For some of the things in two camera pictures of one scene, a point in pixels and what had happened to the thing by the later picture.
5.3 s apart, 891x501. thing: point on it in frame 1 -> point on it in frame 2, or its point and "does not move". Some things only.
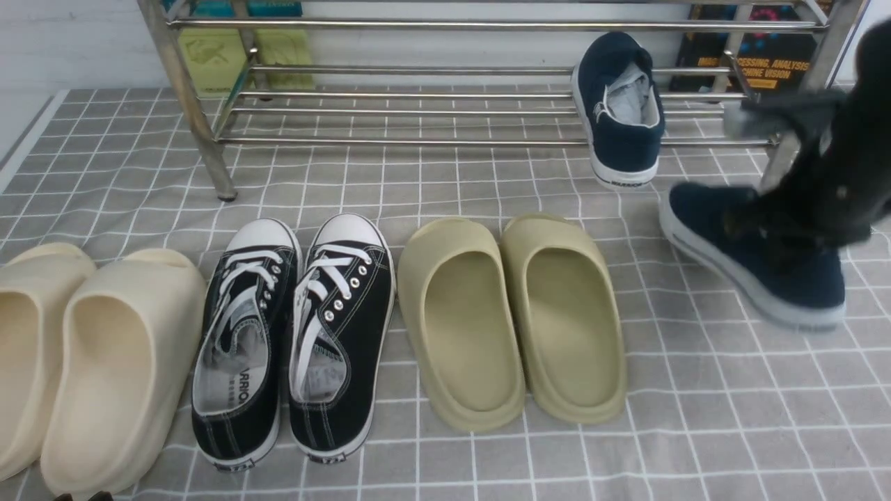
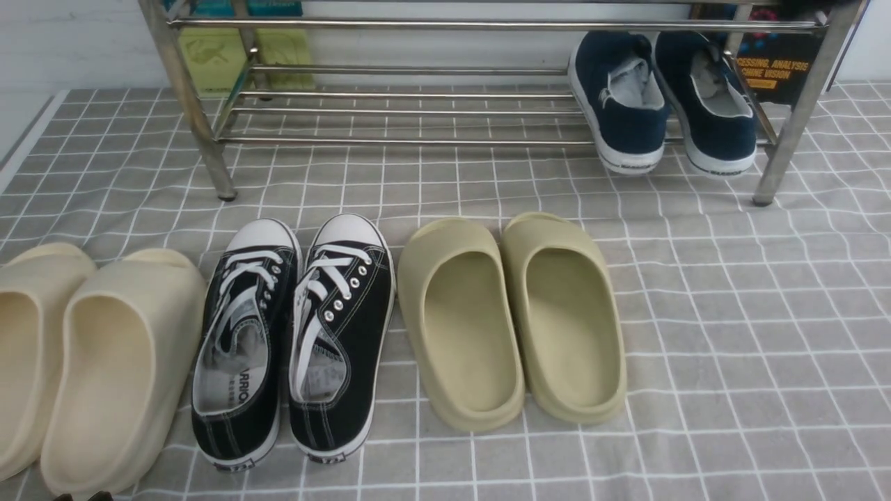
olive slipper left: x=456 y=296 does not move
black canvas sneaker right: x=343 y=316 does not move
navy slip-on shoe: x=729 y=232 -> x=717 y=113
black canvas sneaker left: x=243 y=354 does not move
